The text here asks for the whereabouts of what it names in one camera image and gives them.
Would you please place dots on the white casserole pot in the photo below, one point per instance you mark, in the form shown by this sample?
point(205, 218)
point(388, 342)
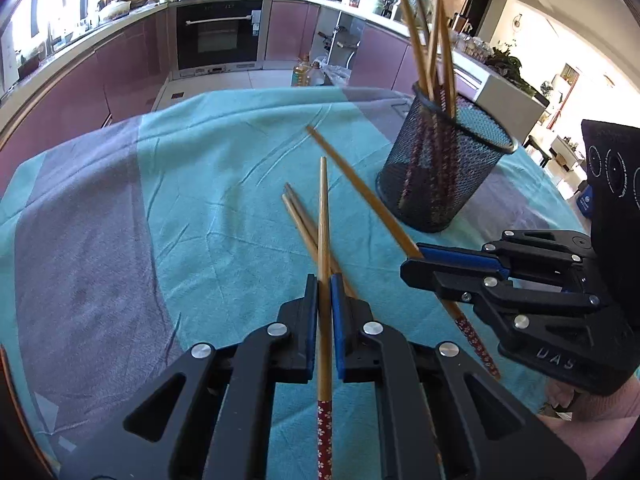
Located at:
point(115, 10)

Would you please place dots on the white plastic bag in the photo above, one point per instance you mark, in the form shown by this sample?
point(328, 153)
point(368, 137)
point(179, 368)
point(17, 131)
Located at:
point(337, 74)

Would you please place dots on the dark wooden door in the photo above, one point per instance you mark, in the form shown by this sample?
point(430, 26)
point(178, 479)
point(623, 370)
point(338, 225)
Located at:
point(480, 12)

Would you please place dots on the clear plastic food container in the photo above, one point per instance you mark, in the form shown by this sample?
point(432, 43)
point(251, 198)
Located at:
point(477, 49)

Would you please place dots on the person's right hand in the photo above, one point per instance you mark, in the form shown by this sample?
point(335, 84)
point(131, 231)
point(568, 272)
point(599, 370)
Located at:
point(595, 407)

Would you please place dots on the black built-in oven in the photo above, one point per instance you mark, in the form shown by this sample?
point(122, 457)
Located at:
point(220, 35)

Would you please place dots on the white kitchen countertop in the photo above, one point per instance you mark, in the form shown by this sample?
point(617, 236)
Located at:
point(492, 82)

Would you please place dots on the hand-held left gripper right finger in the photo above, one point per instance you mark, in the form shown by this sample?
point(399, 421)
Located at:
point(336, 320)

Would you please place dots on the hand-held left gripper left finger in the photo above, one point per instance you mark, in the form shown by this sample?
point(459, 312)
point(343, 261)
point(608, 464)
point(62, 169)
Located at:
point(306, 330)

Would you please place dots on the purple lower kitchen cabinets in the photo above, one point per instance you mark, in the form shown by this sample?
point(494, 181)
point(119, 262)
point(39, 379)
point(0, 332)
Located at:
point(75, 90)
point(290, 30)
point(380, 57)

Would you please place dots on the teal and grey tablecloth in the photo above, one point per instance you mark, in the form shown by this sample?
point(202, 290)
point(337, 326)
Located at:
point(200, 185)

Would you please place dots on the black mesh utensil holder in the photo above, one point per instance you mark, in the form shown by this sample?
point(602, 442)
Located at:
point(480, 170)

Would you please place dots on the yellow cooking oil bottle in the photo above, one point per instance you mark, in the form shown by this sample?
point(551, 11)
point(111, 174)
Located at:
point(300, 74)

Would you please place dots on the green leafy vegetables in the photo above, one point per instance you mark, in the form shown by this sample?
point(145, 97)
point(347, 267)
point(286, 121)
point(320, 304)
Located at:
point(510, 67)

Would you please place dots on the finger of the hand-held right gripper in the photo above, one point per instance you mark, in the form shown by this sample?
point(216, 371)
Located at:
point(435, 280)
point(460, 256)

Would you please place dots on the bundle of wooden chopsticks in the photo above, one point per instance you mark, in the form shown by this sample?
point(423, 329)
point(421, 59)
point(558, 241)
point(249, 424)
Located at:
point(416, 42)

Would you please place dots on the red-tipped wooden chopstick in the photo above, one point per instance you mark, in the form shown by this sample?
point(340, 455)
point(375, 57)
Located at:
point(299, 224)
point(299, 204)
point(360, 185)
point(324, 220)

